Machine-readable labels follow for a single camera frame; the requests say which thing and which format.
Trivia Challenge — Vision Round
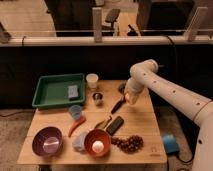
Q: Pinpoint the orange apple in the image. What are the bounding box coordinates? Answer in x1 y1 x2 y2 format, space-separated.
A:
125 93 129 101

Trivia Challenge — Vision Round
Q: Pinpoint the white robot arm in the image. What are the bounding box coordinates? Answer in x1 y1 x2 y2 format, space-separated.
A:
125 59 213 171

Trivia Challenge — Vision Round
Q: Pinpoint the small metal cup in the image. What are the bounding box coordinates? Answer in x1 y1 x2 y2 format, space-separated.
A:
93 93 103 106

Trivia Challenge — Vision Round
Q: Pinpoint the white paper cup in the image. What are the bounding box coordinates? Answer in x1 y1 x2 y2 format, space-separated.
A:
86 73 99 89

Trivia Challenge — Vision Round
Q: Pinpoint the blue plastic cup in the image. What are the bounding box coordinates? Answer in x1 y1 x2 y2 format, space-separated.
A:
69 105 82 120

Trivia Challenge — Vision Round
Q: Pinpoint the black rectangular block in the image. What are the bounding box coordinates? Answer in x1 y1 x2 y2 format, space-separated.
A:
106 116 124 136

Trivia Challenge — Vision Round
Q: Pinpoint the wooden table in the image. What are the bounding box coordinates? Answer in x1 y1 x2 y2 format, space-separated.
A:
17 80 167 165

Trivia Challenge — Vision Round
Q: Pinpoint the bunch of dark grapes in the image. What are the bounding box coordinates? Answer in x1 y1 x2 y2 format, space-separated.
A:
111 135 143 153

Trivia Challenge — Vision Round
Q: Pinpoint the red chili pepper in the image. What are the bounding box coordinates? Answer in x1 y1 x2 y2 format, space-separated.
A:
68 116 86 137

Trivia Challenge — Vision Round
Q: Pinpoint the red bowl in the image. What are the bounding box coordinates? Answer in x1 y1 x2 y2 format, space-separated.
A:
84 129 111 157

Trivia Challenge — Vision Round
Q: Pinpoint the blue foot pedal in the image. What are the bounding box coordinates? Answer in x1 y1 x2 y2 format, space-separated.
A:
163 135 179 154

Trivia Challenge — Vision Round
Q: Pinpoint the white egg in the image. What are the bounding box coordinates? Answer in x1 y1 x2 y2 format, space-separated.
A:
92 141 104 153

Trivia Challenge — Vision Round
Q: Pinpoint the blue sponge in tray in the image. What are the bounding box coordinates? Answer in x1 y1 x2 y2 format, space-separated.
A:
68 85 79 99

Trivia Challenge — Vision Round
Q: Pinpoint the light blue crumpled cloth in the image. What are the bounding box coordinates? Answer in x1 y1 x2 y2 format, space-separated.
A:
72 132 87 152

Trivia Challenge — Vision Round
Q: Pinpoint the green plastic tray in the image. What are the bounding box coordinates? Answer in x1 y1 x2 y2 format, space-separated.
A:
32 73 86 109

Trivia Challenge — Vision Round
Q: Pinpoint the purple bowl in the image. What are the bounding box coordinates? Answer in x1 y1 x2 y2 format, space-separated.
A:
32 126 63 157

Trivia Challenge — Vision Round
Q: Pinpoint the black handled brush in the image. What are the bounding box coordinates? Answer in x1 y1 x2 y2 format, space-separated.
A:
111 83 126 114

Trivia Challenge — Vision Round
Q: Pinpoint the yellow handled tool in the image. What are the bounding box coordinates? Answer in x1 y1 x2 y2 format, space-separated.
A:
94 116 112 129

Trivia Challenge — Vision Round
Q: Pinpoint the white horizontal rail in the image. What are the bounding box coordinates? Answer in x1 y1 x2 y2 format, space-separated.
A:
0 36 213 47

